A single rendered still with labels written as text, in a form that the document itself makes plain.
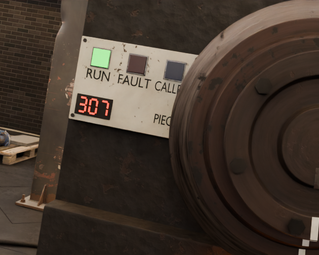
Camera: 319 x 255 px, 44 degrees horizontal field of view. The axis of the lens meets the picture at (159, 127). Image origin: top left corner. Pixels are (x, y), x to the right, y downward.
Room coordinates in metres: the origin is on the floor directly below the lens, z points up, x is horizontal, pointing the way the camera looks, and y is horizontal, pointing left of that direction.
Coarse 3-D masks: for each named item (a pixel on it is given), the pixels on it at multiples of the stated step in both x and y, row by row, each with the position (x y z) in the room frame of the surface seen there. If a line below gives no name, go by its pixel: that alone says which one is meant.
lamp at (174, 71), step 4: (168, 64) 0.82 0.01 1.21; (172, 64) 0.82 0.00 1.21; (176, 64) 0.82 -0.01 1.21; (180, 64) 0.82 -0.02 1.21; (184, 64) 0.82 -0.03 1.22; (168, 68) 0.82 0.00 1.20; (172, 68) 0.82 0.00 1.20; (176, 68) 0.82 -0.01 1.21; (180, 68) 0.82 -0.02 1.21; (168, 72) 0.82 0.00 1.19; (172, 72) 0.82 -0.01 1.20; (176, 72) 0.82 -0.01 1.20; (180, 72) 0.82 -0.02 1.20; (168, 76) 0.82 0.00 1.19; (172, 76) 0.82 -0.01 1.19; (176, 76) 0.82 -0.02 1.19; (180, 76) 0.82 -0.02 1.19; (180, 80) 0.82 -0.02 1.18
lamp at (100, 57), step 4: (96, 52) 0.84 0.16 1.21; (100, 52) 0.84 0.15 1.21; (104, 52) 0.84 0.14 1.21; (108, 52) 0.84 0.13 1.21; (96, 56) 0.84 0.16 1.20; (100, 56) 0.84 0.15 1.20; (104, 56) 0.84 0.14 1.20; (108, 56) 0.84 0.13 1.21; (92, 60) 0.84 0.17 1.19; (96, 60) 0.84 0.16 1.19; (100, 60) 0.84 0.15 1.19; (104, 60) 0.84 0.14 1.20; (108, 60) 0.84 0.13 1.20; (92, 64) 0.84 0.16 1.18; (96, 64) 0.84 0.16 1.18; (100, 64) 0.84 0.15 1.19; (104, 64) 0.84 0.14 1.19
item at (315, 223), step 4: (312, 220) 0.57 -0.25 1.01; (316, 220) 0.57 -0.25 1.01; (312, 224) 0.57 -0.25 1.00; (316, 224) 0.57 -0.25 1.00; (312, 228) 0.57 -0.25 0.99; (316, 228) 0.57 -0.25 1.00; (312, 232) 0.57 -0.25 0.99; (316, 232) 0.57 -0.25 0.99; (312, 236) 0.57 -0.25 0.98; (316, 236) 0.57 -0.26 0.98; (304, 240) 0.62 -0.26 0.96; (308, 240) 0.62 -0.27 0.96; (304, 244) 0.62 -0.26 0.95; (308, 244) 0.62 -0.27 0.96; (300, 252) 0.64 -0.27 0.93; (304, 252) 0.63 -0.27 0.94
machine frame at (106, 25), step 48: (96, 0) 0.87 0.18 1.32; (144, 0) 0.86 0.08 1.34; (192, 0) 0.84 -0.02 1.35; (240, 0) 0.83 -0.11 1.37; (288, 0) 0.82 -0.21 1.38; (192, 48) 0.84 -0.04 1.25; (96, 144) 0.86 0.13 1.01; (144, 144) 0.85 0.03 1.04; (96, 192) 0.86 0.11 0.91; (144, 192) 0.85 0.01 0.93; (48, 240) 0.82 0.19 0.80; (96, 240) 0.80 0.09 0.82; (144, 240) 0.79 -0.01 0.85; (192, 240) 0.78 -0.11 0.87
